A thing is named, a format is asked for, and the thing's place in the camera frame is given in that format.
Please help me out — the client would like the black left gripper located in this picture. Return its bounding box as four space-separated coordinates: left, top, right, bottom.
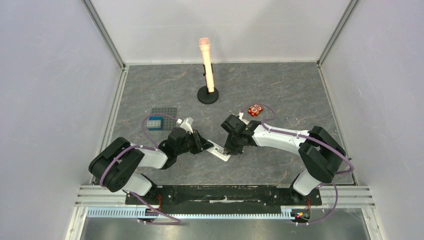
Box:
175 128 214 156

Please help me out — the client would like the white remote control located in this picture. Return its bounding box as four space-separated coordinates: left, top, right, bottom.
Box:
206 139 231 162

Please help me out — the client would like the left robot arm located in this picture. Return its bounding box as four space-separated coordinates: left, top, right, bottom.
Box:
88 127 214 204

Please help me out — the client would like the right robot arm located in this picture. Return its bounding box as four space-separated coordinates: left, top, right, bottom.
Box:
221 114 347 204

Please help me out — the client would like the red owl toy block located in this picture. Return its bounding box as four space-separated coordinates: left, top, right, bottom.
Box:
247 104 264 117

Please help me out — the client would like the dark grey studded baseplate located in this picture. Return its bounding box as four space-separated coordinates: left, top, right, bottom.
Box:
151 107 177 131

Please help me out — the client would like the light grey toy brick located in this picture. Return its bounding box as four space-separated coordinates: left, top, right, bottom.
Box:
146 119 162 129

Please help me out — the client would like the blue toy brick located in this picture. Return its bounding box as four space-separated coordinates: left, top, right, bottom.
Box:
146 115 163 131

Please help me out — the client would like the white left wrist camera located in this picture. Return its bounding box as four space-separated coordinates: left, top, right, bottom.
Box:
176 117 194 134

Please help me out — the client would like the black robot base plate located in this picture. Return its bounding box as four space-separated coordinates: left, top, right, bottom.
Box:
143 185 322 214

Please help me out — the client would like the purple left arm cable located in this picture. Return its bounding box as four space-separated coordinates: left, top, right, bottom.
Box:
99 113 184 226

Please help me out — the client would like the white slotted cable duct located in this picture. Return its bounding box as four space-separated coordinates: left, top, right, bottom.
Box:
86 207 295 220

